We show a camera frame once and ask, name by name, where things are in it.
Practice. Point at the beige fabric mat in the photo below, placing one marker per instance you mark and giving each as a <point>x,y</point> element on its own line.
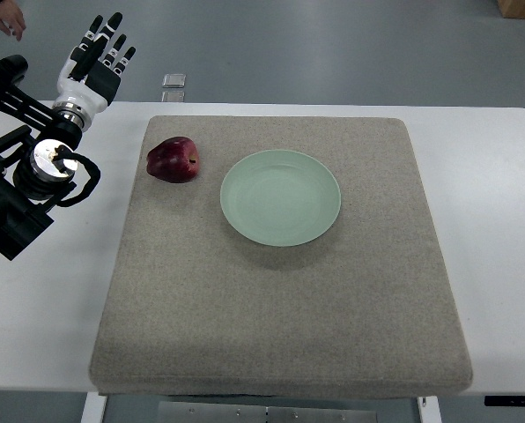
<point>365,310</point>

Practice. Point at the metal bracket under table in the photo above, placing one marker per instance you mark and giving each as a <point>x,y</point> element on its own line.
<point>242,413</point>

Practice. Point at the floor outlet plate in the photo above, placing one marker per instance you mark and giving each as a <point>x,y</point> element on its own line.
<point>173,96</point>
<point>174,80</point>

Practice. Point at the lower floor outlet plate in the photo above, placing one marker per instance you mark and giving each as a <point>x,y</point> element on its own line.
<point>173,96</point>

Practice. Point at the red apple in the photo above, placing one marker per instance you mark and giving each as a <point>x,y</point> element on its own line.
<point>174,160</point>

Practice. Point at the black desk control panel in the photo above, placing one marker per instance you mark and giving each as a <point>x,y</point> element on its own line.
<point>504,401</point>

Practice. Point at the cardboard box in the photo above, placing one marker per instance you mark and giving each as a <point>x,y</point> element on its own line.
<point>512,9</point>

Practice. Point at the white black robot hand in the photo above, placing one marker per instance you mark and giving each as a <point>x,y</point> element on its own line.
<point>91,76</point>

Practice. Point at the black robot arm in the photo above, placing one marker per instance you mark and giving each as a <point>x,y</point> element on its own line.
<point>39,165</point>

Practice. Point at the person's hand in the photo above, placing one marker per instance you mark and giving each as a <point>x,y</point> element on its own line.
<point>12,22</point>

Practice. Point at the upper floor outlet plate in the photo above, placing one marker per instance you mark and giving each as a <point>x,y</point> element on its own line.
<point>174,80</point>

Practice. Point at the light green plate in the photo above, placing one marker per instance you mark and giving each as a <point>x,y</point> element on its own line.
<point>280,198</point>

